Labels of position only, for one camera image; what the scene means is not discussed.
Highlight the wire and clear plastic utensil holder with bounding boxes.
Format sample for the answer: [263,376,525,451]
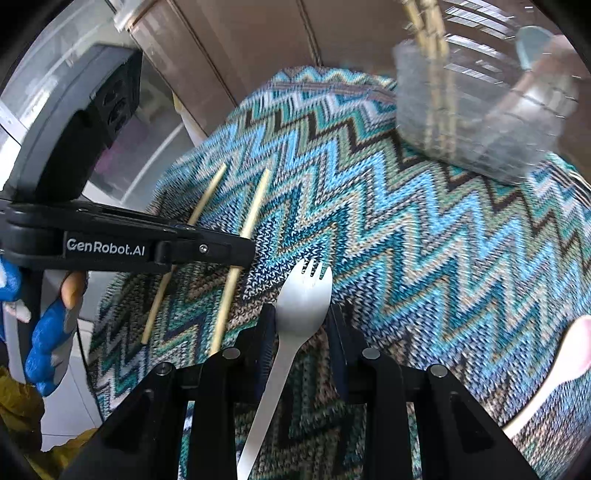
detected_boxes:
[392,0,583,185]

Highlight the glass sliding door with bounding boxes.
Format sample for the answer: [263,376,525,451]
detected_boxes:
[0,0,195,213]

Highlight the beige plastic bag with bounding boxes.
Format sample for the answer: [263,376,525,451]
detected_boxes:
[171,90,208,148]

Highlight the light blue ceramic spoon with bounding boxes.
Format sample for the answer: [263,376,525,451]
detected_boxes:
[515,25,555,72]

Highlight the person's yellow clothing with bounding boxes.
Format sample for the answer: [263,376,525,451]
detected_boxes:
[0,364,100,480]

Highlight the white spork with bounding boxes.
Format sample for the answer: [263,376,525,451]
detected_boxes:
[236,257,333,480]

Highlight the zigzag knitted cloth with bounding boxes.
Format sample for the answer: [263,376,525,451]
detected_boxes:
[88,67,591,480]

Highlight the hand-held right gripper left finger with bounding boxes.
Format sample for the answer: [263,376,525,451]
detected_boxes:
[60,302,278,480]

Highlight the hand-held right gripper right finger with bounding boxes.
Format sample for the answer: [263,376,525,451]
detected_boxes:
[327,304,541,480]

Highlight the bamboo chopstick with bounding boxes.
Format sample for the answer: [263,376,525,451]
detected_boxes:
[141,162,228,345]
[429,0,458,155]
[208,169,271,357]
[403,0,437,153]
[418,0,448,154]

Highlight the person's left hand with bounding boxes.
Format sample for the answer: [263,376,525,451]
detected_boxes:
[0,256,89,398]

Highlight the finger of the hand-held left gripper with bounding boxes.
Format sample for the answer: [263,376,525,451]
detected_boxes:
[85,200,257,278]

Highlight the cream white spoon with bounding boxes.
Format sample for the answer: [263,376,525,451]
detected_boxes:
[502,315,591,439]

